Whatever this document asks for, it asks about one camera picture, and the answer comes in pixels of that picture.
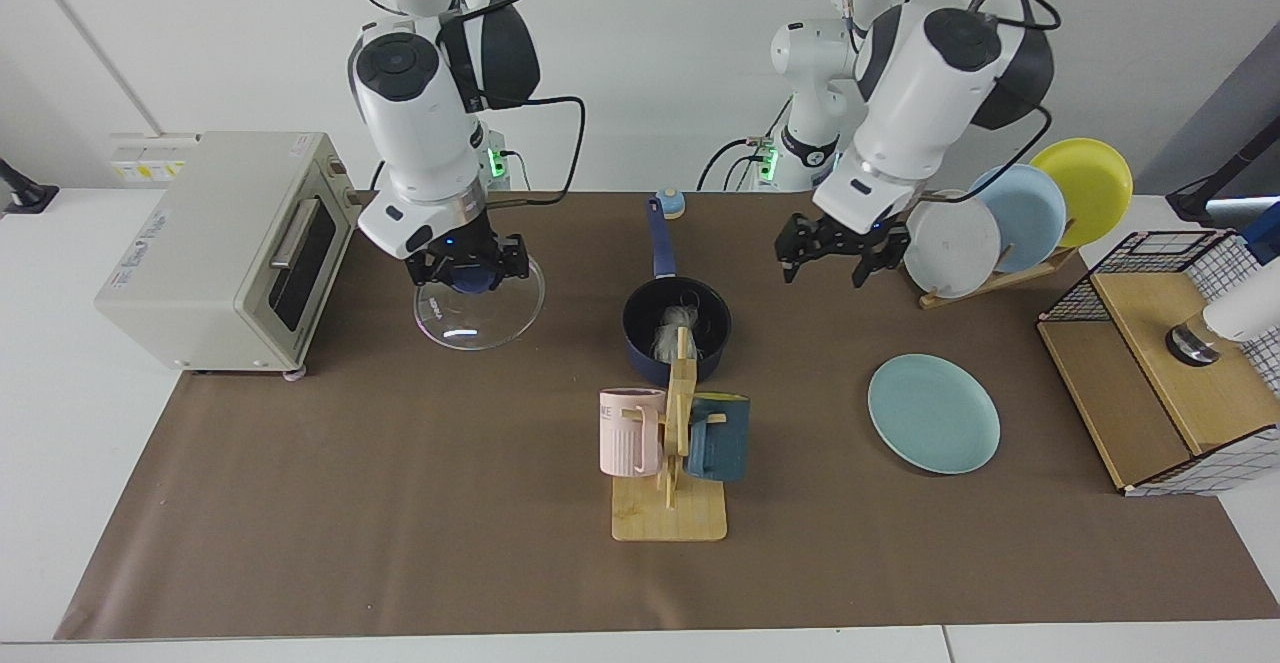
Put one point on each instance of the small blue round thing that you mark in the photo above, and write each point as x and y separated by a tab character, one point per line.
672	205

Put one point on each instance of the white cylindrical fixture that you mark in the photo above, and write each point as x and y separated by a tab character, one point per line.
1245	313

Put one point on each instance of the pink ribbed cup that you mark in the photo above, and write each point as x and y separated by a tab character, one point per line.
625	443

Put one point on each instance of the white plate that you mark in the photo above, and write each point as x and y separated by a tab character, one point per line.
955	243

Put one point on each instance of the light blue plate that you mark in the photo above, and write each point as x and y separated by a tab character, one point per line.
1030	213

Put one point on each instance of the wooden cup stand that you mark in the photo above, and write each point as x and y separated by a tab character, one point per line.
670	518

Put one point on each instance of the wooden plate rack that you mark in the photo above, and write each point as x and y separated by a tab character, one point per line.
1000	278

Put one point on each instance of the pale green plate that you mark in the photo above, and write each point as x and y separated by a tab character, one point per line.
935	413

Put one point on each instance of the glass lid with blue knob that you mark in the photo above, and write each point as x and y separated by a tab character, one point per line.
480	328

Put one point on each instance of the pale toaster oven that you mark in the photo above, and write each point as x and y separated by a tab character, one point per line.
200	263

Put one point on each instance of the white wall socket box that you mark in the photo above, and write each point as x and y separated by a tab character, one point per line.
150	168

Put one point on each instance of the white vermicelli bundle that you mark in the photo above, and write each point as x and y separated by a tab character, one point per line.
672	338

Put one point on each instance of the dark teal cup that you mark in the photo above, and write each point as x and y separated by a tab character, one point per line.
725	443

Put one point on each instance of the black stand pole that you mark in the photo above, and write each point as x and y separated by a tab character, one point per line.
1185	205

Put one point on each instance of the brown table cloth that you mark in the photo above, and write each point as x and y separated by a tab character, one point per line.
400	543

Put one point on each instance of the yellow plate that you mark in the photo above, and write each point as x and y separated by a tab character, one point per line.
1090	183

